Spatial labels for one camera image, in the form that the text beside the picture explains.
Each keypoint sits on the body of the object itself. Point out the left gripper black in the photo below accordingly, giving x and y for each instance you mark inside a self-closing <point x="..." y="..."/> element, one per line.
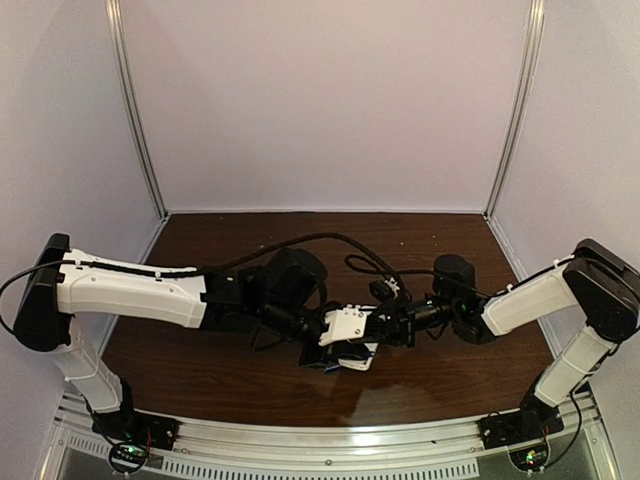
<point x="310" y="355"/>

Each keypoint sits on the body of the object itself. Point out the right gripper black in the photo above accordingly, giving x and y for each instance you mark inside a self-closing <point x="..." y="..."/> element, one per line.
<point x="407" y="326"/>

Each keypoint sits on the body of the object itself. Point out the white remote control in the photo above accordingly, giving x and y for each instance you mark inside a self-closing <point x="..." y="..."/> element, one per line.
<point x="358" y="357"/>

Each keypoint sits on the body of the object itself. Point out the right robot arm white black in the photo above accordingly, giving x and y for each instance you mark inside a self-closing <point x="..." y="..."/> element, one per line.
<point x="592" y="278"/>

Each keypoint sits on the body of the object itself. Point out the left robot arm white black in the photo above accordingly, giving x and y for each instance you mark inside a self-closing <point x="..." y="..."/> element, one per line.
<point x="286" y="297"/>

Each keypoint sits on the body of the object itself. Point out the right controller board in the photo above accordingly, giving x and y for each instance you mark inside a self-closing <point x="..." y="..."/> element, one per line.
<point x="530" y="458"/>

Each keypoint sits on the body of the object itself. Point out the controller board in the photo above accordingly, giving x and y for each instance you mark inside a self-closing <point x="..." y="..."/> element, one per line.
<point x="127" y="458"/>
<point x="530" y="458"/>

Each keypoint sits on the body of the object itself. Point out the left controller board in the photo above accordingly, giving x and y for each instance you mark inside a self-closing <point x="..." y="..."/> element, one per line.
<point x="127" y="458"/>

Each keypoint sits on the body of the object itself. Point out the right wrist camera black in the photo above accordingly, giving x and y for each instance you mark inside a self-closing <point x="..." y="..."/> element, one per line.
<point x="384" y="290"/>

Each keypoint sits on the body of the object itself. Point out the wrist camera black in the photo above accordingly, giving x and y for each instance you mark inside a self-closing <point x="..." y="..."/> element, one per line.
<point x="345" y="324"/>
<point x="384" y="290"/>

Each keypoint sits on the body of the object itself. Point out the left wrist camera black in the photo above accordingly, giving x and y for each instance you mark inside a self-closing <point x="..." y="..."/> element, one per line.
<point x="345" y="324"/>

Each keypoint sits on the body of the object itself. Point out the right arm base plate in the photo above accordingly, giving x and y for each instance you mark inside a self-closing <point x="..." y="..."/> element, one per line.
<point x="518" y="426"/>

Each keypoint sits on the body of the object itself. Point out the aluminium front rail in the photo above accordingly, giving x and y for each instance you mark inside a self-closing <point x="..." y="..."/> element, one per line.
<point x="449" y="449"/>

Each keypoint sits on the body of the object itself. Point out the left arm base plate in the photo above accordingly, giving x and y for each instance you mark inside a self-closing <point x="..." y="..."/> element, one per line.
<point x="143" y="429"/>

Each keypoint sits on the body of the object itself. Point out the right aluminium corner post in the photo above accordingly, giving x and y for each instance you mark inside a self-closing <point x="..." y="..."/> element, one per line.
<point x="530" y="57"/>

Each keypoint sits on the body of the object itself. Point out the aluminium corner post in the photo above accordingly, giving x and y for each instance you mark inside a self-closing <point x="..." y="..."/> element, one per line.
<point x="131" y="106"/>
<point x="530" y="57"/>

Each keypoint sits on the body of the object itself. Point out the left aluminium corner post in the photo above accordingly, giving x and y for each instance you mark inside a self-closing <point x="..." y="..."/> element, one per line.
<point x="131" y="106"/>

